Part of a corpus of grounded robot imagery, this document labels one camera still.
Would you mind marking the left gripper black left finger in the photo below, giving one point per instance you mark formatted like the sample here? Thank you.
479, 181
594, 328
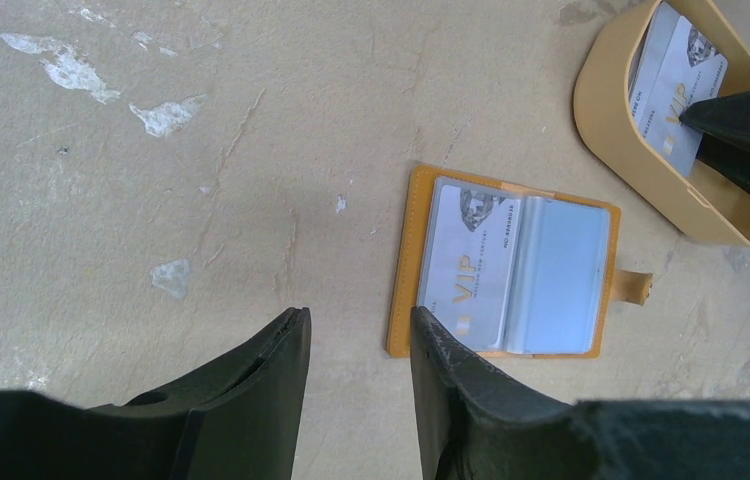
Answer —
235, 417

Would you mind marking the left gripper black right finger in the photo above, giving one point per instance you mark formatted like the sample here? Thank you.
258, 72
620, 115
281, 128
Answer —
476, 422

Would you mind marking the orange oval tray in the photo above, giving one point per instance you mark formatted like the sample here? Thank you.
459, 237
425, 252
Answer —
705, 206

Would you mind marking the orange card holder wallet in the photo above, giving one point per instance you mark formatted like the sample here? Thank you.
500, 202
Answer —
564, 279

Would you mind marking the silver credit cards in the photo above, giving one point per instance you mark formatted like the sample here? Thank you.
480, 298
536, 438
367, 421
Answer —
676, 67

